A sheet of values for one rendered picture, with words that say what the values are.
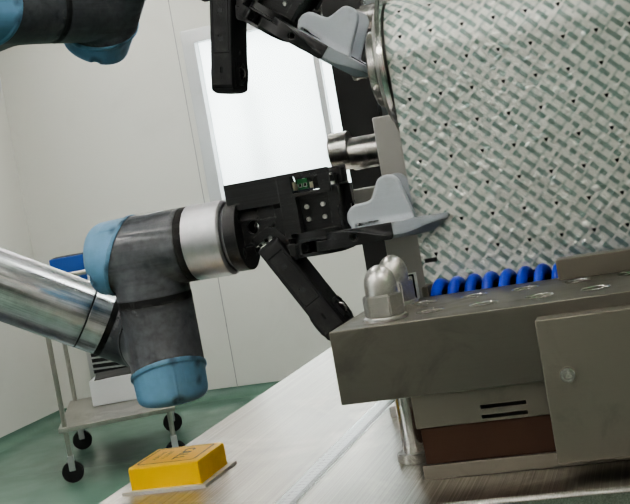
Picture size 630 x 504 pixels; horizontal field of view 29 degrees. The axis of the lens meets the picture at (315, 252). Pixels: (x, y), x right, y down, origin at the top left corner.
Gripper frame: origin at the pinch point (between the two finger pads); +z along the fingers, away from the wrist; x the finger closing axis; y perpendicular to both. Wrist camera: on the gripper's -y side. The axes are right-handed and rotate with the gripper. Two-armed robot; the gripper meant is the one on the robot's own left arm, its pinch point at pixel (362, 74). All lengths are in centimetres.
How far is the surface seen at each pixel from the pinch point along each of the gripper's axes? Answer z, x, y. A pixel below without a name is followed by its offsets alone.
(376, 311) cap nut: 16.3, -26.0, -14.1
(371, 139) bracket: 4.0, 0.1, -5.2
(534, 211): 22.3, -8.3, -2.6
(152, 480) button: 5.5, -21.3, -39.4
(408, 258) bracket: 13.3, -0.2, -13.8
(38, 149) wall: -286, 549, -175
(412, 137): 9.0, -8.3, -2.2
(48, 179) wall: -272, 549, -188
